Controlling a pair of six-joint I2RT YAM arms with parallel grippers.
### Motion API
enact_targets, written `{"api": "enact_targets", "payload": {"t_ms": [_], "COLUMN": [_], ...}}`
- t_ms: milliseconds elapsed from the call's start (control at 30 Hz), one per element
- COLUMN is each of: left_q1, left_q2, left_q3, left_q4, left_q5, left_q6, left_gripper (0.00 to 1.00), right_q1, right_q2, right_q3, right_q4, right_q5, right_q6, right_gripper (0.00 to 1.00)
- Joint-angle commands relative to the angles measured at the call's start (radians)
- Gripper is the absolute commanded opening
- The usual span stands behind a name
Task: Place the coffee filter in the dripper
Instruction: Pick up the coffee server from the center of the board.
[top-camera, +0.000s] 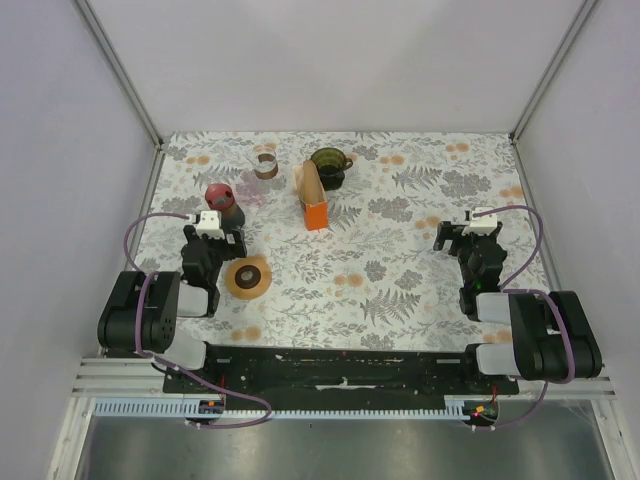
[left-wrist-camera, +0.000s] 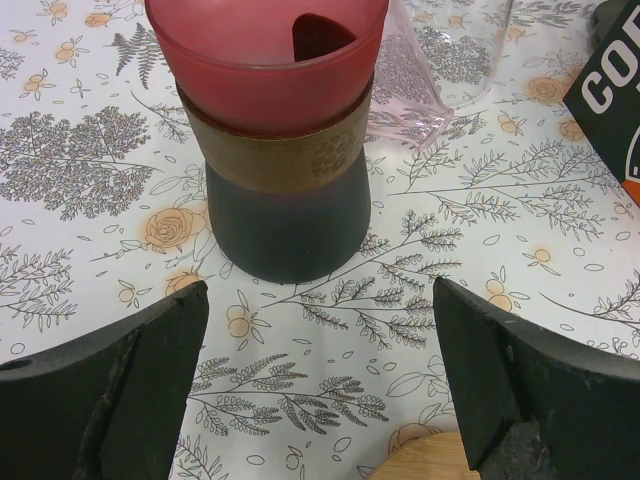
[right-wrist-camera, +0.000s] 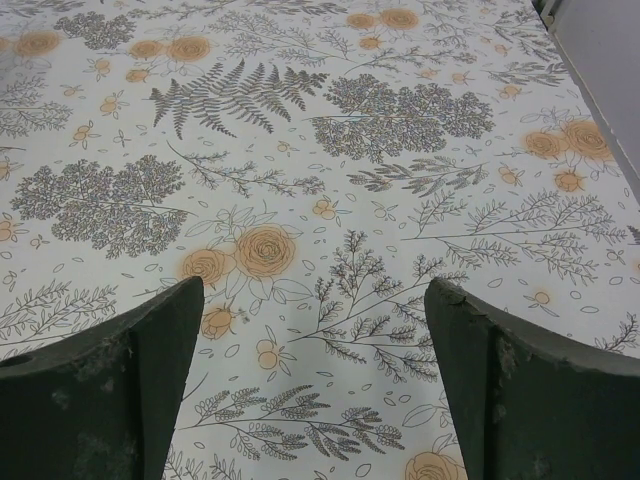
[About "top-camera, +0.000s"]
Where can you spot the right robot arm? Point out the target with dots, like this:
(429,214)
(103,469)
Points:
(551,339)

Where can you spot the red capped dark bottle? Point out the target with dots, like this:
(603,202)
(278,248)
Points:
(220,197)

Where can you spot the brown paper coffee filters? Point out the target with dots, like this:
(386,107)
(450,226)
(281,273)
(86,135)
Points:
(312,188)

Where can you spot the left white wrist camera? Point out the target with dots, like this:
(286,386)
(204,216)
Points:
(206,224)

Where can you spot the aluminium frame rail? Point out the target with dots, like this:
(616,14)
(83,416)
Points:
(117,67)

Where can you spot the floral tablecloth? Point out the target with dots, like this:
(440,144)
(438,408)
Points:
(371,279)

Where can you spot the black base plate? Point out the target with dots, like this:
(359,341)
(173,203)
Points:
(341,380)

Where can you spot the orange coffee filter box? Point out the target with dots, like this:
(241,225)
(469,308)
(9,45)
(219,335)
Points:
(315,217)

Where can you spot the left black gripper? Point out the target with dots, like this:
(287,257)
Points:
(232,250)

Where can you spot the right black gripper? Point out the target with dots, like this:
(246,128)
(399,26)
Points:
(453,233)

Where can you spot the green glass coffee dripper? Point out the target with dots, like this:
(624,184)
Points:
(331,164)

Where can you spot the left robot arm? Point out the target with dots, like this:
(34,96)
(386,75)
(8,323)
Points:
(141,313)

